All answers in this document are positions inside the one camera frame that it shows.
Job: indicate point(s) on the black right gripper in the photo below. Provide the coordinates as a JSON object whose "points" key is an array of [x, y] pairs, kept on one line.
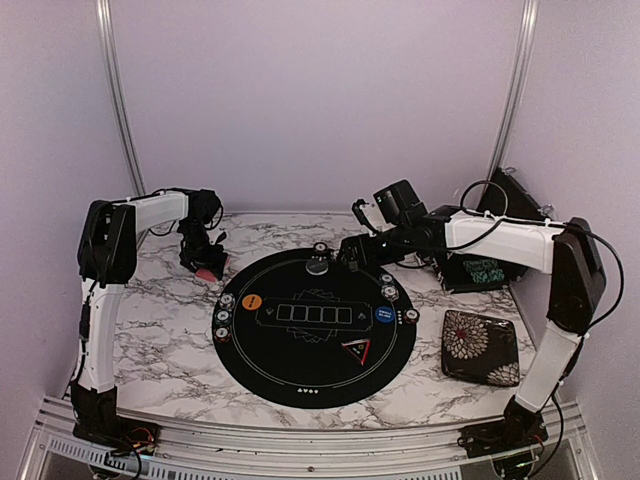
{"points": [[369, 259]]}

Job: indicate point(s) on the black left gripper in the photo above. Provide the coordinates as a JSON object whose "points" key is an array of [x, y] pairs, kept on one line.
{"points": [[213, 262]]}

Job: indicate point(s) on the red playing card deck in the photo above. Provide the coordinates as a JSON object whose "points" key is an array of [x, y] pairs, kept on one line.
{"points": [[206, 275]]}

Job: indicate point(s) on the grey chip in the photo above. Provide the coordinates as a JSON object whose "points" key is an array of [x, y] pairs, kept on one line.
{"points": [[390, 293], [227, 302]]}

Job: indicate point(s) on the orange big blind button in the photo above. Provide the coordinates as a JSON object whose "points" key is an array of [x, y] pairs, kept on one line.
{"points": [[251, 302]]}

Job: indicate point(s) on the red chip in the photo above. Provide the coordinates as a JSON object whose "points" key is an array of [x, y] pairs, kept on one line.
{"points": [[222, 334], [411, 316], [320, 248]]}

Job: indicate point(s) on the blue small blind button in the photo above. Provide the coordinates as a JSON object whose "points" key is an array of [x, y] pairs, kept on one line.
{"points": [[385, 315]]}

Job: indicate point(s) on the black dealer button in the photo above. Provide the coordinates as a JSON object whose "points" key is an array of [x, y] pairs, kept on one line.
{"points": [[317, 266]]}

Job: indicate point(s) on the red triangle all-in marker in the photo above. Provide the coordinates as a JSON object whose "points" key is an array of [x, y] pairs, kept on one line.
{"points": [[358, 348]]}

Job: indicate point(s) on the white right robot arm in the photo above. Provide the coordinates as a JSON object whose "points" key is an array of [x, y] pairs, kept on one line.
{"points": [[575, 288]]}

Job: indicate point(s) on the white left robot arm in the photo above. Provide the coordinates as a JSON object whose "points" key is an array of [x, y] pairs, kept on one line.
{"points": [[107, 258]]}

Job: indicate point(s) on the black poker chip case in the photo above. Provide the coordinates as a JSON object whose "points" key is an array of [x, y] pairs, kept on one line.
{"points": [[505, 236]]}

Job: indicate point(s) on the round black poker mat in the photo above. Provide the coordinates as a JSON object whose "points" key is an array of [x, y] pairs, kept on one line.
{"points": [[289, 350]]}

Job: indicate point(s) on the floral patterned pouch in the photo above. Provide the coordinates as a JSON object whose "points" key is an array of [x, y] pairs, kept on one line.
{"points": [[479, 349]]}

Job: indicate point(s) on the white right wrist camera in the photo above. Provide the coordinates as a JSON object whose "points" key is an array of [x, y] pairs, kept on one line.
{"points": [[357, 209]]}

